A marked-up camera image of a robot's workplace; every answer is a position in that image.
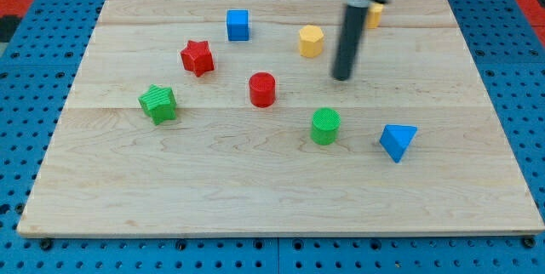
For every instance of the yellow hexagon block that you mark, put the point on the yellow hexagon block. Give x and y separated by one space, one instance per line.
311 41

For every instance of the blue cube block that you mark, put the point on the blue cube block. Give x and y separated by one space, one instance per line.
238 25

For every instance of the red cylinder block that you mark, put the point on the red cylinder block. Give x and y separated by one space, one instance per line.
262 89

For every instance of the green star block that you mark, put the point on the green star block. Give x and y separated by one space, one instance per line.
159 104

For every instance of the red star block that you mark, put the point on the red star block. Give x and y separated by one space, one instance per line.
197 58

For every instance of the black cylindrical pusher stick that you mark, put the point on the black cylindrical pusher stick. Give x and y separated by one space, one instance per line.
347 48

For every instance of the green cylinder block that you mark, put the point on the green cylinder block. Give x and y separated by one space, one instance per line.
325 125

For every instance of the yellow heart block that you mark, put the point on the yellow heart block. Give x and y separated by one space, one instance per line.
374 15

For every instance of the wooden board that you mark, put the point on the wooden board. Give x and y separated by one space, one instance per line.
227 168

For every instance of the blue triangle block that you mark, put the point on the blue triangle block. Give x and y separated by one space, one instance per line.
396 139

